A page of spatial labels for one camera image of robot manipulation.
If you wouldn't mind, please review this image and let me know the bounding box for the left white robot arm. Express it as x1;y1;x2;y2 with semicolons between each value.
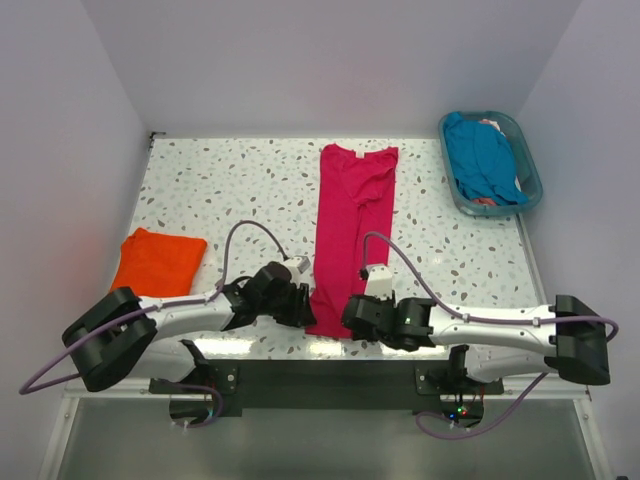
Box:
62;256;315;392

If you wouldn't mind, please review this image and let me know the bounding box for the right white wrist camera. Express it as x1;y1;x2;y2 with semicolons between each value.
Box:
359;264;394;301

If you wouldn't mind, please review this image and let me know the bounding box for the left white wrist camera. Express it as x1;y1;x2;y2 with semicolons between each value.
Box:
284;255;311;275

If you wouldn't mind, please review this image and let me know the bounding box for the folded orange t shirt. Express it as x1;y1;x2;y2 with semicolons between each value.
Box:
110;228;208;297

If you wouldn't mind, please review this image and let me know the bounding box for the teal plastic basket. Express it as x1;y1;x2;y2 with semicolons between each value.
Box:
438;111;543;217

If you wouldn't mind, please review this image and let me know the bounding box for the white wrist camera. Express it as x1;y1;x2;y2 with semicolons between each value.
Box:
284;255;311;275
359;264;394;301

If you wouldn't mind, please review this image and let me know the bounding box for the white cloth in basket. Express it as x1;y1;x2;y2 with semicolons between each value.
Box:
478;118;505;136

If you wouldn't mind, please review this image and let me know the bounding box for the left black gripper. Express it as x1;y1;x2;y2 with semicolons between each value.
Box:
258;281;316;327

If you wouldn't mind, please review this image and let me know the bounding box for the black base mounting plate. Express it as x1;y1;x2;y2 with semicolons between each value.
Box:
149;347;504;426

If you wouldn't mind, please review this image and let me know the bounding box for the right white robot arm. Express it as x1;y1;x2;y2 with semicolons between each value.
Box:
341;295;611;393

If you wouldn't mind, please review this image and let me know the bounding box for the pink t shirt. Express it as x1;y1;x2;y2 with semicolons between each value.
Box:
306;144;399;339

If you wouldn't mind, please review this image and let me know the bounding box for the blue t shirt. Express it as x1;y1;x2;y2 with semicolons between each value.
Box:
443;112;528;207

